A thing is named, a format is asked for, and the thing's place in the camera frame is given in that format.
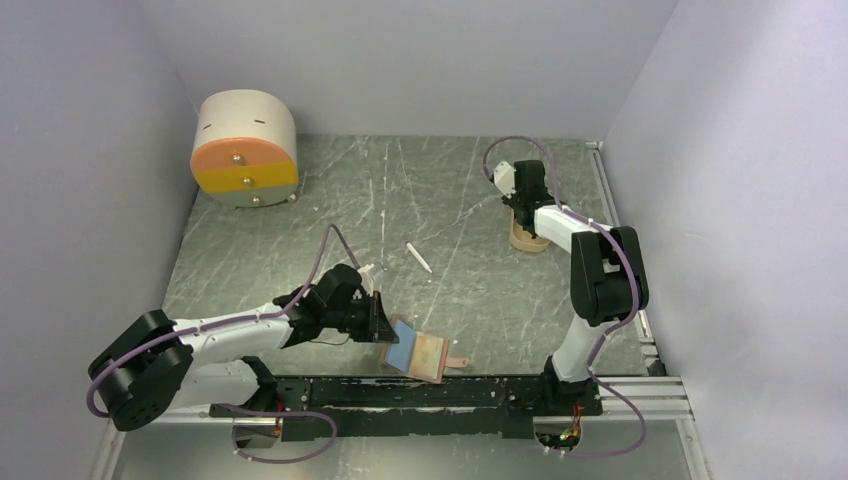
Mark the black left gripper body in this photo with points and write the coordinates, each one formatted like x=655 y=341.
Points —
x=357 y=317

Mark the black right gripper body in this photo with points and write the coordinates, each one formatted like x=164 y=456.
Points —
x=514 y=200

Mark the pink leather card holder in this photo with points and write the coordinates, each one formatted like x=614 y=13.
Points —
x=398 y=356

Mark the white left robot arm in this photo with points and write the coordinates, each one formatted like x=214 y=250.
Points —
x=159 y=364

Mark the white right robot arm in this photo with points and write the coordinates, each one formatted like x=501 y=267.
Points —
x=607 y=274

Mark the beige oval tray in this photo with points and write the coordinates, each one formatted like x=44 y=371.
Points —
x=524 y=241

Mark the white pen with red cap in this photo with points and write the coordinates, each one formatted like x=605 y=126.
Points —
x=418 y=257

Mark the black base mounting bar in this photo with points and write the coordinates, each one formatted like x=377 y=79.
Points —
x=392 y=406

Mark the round beige drawer box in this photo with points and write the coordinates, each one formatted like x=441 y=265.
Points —
x=245 y=149

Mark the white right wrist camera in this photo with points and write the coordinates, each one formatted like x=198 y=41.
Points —
x=504 y=178

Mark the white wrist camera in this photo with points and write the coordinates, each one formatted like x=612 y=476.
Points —
x=504 y=178
x=370 y=274

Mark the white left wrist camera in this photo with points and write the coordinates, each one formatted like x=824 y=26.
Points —
x=370 y=274

